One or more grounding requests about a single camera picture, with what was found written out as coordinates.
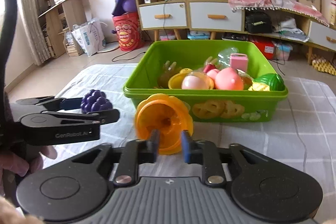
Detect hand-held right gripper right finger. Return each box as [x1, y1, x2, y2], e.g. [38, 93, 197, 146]
[181, 130, 280, 186]

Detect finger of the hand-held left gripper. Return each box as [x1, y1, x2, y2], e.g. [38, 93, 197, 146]
[20, 109, 120, 135]
[15, 96, 85, 112]

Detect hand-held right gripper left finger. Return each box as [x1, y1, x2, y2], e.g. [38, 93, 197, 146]
[59, 129, 160, 186]

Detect purple toy grapes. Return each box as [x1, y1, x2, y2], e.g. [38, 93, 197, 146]
[80, 90, 113, 114]

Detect orange toy pumpkin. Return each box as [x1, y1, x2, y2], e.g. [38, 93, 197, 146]
[134, 93, 194, 156]

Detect pink capsule ball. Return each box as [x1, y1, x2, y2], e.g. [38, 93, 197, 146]
[181, 72, 210, 90]

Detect yellow toy cup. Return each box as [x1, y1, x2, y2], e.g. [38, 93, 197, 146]
[168, 69, 214, 90]

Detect pink toy peach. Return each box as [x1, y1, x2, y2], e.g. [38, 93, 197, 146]
[203, 63, 244, 90]

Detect green plastic box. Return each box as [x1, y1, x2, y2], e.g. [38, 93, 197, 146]
[123, 40, 289, 123]

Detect clear plastic bottle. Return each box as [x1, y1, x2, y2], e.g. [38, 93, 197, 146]
[217, 47, 239, 69]

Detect pink cartoon print box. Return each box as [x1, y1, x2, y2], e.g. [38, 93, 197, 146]
[230, 53, 248, 71]

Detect toy corn with green husk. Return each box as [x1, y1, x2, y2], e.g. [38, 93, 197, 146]
[248, 73, 285, 92]

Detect person's left hand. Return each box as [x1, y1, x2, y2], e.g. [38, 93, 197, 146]
[0, 144, 58, 178]

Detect white shopping bag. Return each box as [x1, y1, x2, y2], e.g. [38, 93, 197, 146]
[71, 17, 105, 57]

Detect red printed bucket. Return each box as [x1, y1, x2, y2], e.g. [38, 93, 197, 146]
[112, 12, 144, 52]

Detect wooden bookshelf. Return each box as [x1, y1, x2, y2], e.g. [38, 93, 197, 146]
[38, 0, 91, 58]

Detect fuzzy beige sleeve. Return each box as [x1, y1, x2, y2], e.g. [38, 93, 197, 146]
[0, 196, 42, 224]

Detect clear bin with pink contents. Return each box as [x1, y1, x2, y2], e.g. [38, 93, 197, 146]
[159, 31, 176, 41]

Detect beige curtain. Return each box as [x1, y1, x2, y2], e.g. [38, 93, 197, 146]
[17, 0, 51, 65]

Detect blue lid storage bin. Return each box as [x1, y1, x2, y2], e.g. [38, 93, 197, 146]
[187, 31, 210, 41]

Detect purple cushion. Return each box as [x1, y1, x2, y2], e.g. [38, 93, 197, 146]
[112, 0, 137, 17]

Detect checked grey blanket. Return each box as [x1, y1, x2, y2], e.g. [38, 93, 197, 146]
[5, 64, 336, 214]

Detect black lid storage bin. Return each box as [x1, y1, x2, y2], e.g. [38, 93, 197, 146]
[222, 33, 247, 41]

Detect white drawer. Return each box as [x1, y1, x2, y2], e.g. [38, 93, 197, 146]
[189, 2, 245, 31]
[308, 21, 336, 51]
[138, 2, 187, 30]

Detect red cardboard box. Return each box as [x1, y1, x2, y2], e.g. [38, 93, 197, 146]
[249, 35, 276, 60]

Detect clear bin with pastel contents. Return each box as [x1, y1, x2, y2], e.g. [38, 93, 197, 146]
[273, 42, 293, 61]

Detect black bag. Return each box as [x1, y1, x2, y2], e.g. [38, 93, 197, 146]
[245, 11, 273, 34]

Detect pale cloth and paper pile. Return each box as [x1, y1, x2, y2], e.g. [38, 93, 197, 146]
[273, 17, 309, 42]

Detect yellow egg tray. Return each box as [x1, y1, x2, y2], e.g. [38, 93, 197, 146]
[311, 53, 336, 76]

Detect wooden low sideboard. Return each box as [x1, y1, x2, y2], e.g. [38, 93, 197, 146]
[243, 7, 336, 64]

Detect thin black cable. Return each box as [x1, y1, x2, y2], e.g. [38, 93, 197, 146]
[112, 51, 146, 62]

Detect thick black cable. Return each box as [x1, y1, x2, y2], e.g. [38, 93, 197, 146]
[0, 0, 17, 98]

